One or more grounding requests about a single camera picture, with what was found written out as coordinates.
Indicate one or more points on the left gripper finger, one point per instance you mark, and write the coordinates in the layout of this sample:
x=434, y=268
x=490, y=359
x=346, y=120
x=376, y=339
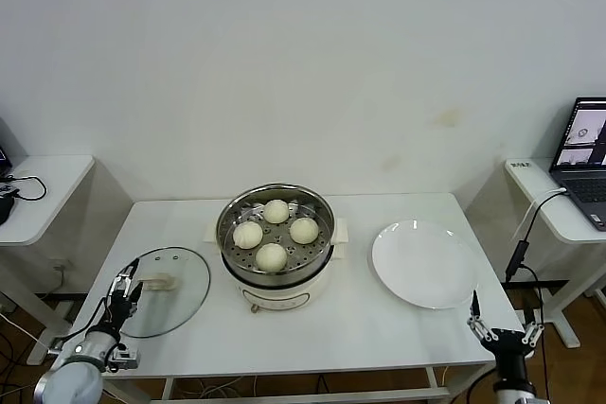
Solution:
x=137, y=295
x=129, y=274

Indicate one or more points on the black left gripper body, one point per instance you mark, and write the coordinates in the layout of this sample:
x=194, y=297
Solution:
x=122, y=307

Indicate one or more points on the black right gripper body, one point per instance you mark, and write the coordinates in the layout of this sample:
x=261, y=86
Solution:
x=511, y=347

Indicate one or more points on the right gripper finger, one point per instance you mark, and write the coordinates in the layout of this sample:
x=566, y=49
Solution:
x=532, y=333
x=483, y=330

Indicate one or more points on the white steamed baozi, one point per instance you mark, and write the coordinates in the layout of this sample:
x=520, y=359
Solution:
x=276, y=211
x=304, y=230
x=247, y=235
x=271, y=256

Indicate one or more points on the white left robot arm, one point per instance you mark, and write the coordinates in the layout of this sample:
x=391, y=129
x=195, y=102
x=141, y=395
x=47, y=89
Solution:
x=71, y=380

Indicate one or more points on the perforated steel steamer basket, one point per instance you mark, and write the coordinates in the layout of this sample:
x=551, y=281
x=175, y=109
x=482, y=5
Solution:
x=312, y=257

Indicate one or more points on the white rectangular table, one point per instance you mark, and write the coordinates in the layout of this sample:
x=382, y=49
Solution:
x=433, y=378

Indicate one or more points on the white round plate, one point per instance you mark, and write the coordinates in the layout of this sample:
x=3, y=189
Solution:
x=426, y=267

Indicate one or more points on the white side table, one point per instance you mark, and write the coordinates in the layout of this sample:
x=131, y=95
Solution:
x=540, y=177
x=47, y=196

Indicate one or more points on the black computer mouse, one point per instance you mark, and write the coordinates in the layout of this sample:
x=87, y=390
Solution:
x=5, y=210

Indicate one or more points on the cream electric cooking pot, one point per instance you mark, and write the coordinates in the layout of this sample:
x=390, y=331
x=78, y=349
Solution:
x=284, y=297

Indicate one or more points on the small black usb hub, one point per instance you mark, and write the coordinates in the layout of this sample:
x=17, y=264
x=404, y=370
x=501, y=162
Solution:
x=7, y=190

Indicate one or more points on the grey open laptop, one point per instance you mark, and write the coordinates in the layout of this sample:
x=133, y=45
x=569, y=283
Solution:
x=582, y=186

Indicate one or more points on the small printed label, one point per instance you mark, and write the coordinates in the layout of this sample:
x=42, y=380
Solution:
x=521, y=164

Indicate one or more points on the black laptop with lit screen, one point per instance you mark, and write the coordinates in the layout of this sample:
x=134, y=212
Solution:
x=12, y=144

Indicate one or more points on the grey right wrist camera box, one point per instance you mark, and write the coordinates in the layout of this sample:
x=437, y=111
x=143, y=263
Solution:
x=516, y=395

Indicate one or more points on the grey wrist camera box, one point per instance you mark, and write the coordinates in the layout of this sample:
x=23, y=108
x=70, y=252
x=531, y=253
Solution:
x=516, y=395
x=125, y=359

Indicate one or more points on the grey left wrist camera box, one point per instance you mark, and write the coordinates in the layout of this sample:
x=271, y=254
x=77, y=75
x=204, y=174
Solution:
x=125, y=359

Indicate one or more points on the white wall socket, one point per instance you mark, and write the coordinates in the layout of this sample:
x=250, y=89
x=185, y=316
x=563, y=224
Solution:
x=61, y=263

